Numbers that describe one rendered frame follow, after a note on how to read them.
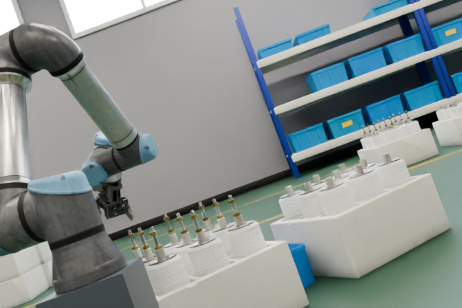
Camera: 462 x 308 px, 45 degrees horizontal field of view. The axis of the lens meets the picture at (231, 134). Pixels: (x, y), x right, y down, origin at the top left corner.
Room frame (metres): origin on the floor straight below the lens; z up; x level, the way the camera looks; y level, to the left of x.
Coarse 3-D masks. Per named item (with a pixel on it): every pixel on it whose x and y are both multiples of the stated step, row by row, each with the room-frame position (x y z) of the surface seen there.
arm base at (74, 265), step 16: (64, 240) 1.11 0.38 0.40; (80, 240) 1.11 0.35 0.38; (96, 240) 1.13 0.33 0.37; (64, 256) 1.11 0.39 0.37; (80, 256) 1.10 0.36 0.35; (96, 256) 1.12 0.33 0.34; (112, 256) 1.13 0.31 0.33; (64, 272) 1.10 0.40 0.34; (80, 272) 1.09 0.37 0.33; (96, 272) 1.10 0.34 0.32; (112, 272) 1.12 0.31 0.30; (64, 288) 1.10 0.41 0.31
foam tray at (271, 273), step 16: (256, 256) 1.46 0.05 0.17; (272, 256) 1.48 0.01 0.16; (288, 256) 1.50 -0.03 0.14; (224, 272) 1.42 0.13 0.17; (240, 272) 1.43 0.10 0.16; (256, 272) 1.45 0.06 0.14; (272, 272) 1.47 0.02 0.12; (288, 272) 1.49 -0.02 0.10; (192, 288) 1.38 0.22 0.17; (208, 288) 1.39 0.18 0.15; (224, 288) 1.41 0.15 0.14; (240, 288) 1.43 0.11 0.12; (256, 288) 1.45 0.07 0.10; (272, 288) 1.47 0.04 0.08; (288, 288) 1.48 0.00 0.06; (160, 304) 1.34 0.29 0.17; (176, 304) 1.35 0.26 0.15; (192, 304) 1.37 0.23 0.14; (208, 304) 1.39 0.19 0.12; (224, 304) 1.40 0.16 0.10; (240, 304) 1.42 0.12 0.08; (256, 304) 1.44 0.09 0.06; (272, 304) 1.46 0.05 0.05; (288, 304) 1.48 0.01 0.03; (304, 304) 1.50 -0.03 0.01
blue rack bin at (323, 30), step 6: (312, 30) 5.92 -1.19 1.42; (318, 30) 5.92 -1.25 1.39; (324, 30) 5.92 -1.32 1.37; (300, 36) 5.93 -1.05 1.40; (306, 36) 5.93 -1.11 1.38; (312, 36) 5.93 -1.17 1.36; (318, 36) 5.93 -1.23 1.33; (294, 42) 6.17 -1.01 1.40; (300, 42) 5.94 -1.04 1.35; (306, 42) 5.94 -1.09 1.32
